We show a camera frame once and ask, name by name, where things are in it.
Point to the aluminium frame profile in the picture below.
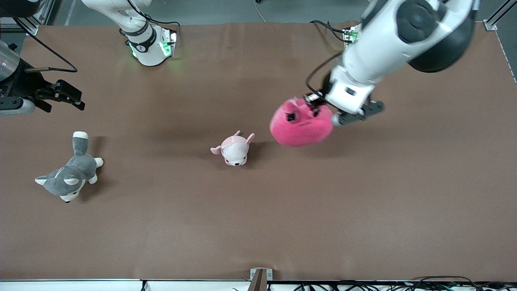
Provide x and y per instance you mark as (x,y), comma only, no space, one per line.
(34,22)
(497,18)

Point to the right arm base connector plate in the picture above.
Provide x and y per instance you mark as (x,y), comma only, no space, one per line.
(169,43)

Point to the grey metal bracket post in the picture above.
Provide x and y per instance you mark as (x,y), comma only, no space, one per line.
(259,279)

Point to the left arm base connector plate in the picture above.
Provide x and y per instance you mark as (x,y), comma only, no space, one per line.
(352,34)

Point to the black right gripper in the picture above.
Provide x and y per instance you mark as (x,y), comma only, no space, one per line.
(21,85)

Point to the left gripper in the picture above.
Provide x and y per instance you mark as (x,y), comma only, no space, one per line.
(314,106)

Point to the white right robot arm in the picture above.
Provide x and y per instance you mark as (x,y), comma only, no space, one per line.
(147,54)

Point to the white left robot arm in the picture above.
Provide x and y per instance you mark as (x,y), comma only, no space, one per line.
(383,44)

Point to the brown table cover sheet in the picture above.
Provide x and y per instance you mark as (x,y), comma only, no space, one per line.
(258,226)

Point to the round bright pink plush toy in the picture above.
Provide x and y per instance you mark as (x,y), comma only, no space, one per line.
(299,129)

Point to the grey husky plush toy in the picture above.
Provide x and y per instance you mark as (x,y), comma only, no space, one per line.
(70,178)

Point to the pale pink puppy plush toy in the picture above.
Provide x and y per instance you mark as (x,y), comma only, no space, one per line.
(234,151)

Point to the white table edge rail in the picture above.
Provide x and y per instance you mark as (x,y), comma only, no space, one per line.
(80,285)

